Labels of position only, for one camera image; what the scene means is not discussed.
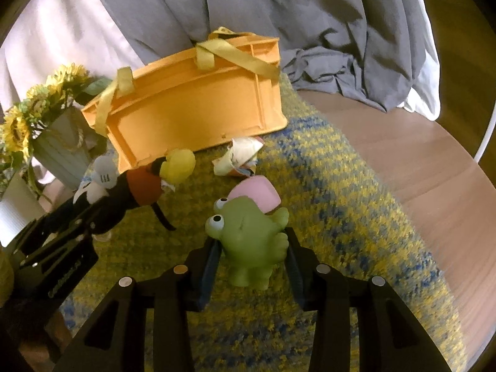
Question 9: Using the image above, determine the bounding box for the cream crumpled small toy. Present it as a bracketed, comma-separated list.
[212, 137, 265, 177]

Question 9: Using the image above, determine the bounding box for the sunflower bouquet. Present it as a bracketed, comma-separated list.
[1, 63, 111, 193]

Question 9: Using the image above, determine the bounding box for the green ribbed vase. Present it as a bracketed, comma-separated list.
[33, 107, 107, 190]

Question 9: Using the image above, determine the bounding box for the white ribbed flower pot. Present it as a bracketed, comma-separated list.
[0, 174, 45, 247]

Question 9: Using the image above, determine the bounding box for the pink makeup sponge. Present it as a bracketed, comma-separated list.
[227, 175, 281, 213]

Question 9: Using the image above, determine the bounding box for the yellow blue plaid table runner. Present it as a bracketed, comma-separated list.
[56, 77, 467, 371]

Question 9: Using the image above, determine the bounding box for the orange plastic crate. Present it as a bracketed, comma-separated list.
[82, 27, 287, 171]

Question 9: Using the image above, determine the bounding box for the green frog toy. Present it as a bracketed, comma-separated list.
[205, 196, 289, 290]

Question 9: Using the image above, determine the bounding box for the black mouse plush keychain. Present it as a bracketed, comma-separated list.
[72, 149, 196, 235]

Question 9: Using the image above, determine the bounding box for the grey curtain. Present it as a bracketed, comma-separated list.
[100, 0, 441, 120]

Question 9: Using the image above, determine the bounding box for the beige curtain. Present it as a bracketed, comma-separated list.
[1, 0, 144, 111]

